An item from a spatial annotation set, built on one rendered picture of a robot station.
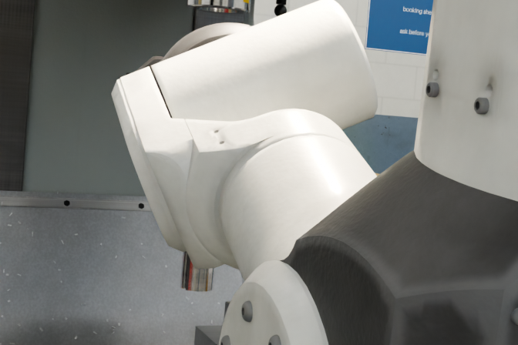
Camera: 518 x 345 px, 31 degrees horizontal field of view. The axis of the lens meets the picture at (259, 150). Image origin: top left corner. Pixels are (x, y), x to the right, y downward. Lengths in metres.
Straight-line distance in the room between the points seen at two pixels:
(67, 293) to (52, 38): 0.28
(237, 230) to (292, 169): 0.03
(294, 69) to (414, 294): 0.28
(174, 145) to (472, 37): 0.22
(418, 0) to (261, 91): 5.22
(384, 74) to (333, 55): 5.08
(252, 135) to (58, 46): 0.69
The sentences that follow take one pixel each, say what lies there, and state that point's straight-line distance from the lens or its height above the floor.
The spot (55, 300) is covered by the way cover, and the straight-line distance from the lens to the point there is 1.01.
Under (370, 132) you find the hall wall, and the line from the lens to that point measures 5.48.
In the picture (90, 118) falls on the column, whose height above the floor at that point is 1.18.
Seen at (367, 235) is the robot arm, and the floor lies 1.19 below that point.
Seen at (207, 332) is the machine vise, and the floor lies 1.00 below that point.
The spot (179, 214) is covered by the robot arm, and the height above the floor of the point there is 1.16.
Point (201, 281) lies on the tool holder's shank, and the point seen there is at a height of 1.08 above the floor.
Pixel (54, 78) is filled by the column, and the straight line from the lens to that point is 1.04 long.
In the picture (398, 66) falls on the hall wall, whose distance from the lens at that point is 5.57.
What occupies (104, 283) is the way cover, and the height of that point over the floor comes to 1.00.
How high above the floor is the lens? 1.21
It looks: 3 degrees down
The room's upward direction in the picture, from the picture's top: 5 degrees clockwise
